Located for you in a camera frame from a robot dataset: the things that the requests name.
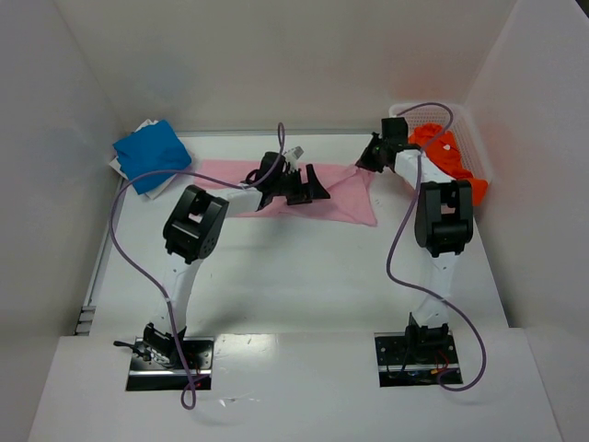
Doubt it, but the white perforated plastic basket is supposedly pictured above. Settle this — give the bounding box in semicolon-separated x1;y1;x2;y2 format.
388;103;493;184

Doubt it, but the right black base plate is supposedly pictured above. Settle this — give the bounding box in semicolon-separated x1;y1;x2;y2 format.
375;333;463;388

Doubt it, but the orange crumpled t-shirt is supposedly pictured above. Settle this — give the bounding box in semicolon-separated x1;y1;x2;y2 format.
409;122;489;207

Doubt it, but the white folded t-shirt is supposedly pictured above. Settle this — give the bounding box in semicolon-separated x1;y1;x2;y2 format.
110;119;174;200

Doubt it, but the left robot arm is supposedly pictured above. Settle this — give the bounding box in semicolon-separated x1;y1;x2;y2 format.
143;152;330;368

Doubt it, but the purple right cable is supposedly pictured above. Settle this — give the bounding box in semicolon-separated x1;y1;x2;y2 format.
385;101;488;392

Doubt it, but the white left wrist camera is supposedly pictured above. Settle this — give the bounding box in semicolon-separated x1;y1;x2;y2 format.
283;145;304;169

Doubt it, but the blue folded t-shirt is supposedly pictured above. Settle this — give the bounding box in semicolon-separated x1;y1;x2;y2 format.
113;120;192;194

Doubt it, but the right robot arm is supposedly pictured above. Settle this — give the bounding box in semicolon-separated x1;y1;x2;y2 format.
356;117;474;357

